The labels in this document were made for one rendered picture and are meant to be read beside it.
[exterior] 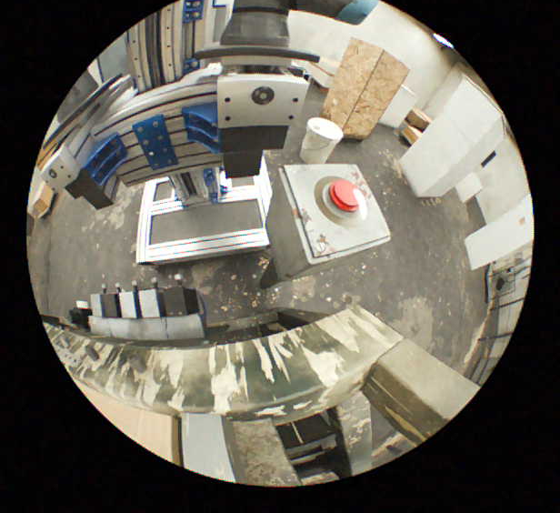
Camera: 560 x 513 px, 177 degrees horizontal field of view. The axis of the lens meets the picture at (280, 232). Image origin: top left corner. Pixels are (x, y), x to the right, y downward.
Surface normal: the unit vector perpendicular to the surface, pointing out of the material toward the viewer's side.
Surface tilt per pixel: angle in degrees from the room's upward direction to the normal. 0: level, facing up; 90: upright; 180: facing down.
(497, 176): 90
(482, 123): 90
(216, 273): 0
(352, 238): 0
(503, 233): 90
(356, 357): 60
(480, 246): 90
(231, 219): 0
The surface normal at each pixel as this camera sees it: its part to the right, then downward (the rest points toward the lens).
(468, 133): -0.96, 0.14
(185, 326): 0.17, -0.37
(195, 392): -0.14, -0.97
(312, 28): 0.21, 0.92
